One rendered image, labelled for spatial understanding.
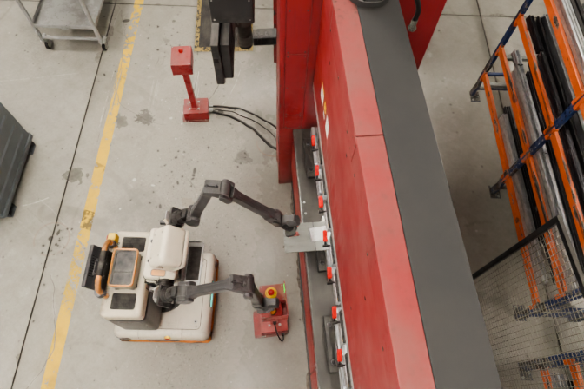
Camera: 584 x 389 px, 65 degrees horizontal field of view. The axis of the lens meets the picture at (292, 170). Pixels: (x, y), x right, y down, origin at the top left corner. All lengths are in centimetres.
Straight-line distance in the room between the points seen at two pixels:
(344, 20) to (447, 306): 114
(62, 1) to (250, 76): 200
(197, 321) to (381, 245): 220
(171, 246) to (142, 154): 202
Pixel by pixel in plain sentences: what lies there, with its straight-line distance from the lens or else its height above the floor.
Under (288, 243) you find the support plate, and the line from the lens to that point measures 279.
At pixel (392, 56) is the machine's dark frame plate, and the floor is 230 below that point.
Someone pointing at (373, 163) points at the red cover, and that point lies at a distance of 156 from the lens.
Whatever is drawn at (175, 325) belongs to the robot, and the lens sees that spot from 348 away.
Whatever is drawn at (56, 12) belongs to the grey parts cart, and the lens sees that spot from 525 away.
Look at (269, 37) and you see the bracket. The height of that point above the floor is 121.
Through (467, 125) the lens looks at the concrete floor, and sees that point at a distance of 473.
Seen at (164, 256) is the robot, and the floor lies 139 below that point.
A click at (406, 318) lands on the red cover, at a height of 230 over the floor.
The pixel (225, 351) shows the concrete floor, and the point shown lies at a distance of 369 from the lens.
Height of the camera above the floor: 365
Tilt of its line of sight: 62 degrees down
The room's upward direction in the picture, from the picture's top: 4 degrees clockwise
